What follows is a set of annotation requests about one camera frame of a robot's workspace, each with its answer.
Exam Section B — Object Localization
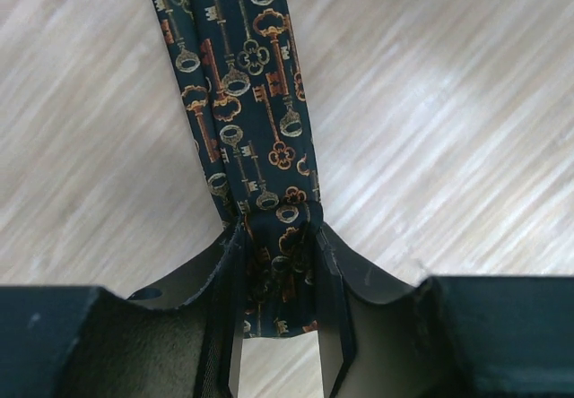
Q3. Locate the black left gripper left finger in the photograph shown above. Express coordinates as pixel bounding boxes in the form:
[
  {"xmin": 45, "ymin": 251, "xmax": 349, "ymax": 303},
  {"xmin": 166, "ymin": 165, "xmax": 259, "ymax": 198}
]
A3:
[{"xmin": 1, "ymin": 224, "xmax": 245, "ymax": 397}]

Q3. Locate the black tie with gold keys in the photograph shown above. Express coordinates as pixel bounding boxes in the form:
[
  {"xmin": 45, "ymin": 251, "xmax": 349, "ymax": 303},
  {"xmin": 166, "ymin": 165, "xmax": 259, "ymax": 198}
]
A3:
[{"xmin": 152, "ymin": 0, "xmax": 323, "ymax": 338}]

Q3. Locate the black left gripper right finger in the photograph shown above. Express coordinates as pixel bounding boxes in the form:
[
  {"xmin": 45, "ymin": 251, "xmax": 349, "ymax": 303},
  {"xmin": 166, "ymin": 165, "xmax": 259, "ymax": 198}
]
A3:
[{"xmin": 315, "ymin": 226, "xmax": 573, "ymax": 397}]

